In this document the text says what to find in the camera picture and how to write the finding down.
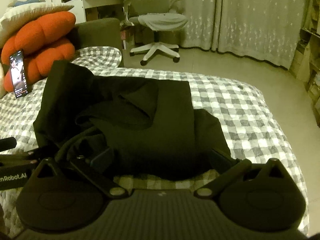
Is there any black garment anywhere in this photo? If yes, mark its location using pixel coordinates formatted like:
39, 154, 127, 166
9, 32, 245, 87
34, 61, 236, 181

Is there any grey white checkered quilt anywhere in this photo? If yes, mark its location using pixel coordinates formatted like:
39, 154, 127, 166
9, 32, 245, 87
1, 47, 309, 239

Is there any black smartphone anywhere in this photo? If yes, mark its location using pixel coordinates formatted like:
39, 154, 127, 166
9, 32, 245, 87
9, 50, 31, 98

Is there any wooden shelf unit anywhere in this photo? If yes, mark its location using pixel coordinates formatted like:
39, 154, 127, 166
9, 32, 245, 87
290, 0, 319, 125

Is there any orange flower cushion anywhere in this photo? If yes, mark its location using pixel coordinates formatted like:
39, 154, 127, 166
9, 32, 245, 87
1, 11, 76, 85

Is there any dark green sofa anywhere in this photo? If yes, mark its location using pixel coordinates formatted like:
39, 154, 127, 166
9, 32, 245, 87
67, 18, 124, 68

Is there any cream white pillow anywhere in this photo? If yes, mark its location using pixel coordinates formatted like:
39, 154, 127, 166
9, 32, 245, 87
1, 2, 74, 48

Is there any grey star curtain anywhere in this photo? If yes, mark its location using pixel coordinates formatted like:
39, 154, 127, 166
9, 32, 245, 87
177, 0, 305, 68

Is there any grey white office chair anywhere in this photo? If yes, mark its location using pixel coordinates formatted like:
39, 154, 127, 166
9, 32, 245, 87
124, 0, 188, 66

